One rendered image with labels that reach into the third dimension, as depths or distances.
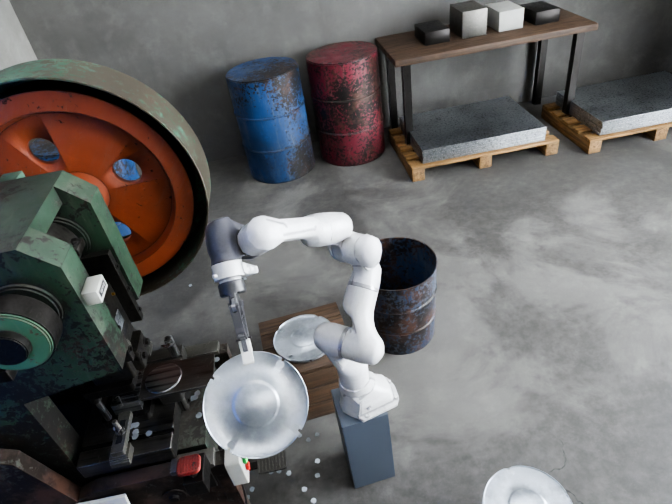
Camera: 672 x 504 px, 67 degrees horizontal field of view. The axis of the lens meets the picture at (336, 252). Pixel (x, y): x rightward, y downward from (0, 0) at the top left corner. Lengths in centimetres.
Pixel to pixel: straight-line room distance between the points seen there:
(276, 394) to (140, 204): 82
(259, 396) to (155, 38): 367
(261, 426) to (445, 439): 116
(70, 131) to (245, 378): 93
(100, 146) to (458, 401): 187
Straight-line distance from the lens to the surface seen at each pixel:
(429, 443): 244
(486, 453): 243
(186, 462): 167
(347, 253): 168
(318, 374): 232
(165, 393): 183
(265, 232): 140
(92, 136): 178
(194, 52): 468
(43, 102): 173
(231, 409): 149
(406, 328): 259
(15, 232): 141
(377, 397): 194
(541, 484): 206
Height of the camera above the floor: 209
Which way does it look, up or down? 37 degrees down
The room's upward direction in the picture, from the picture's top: 10 degrees counter-clockwise
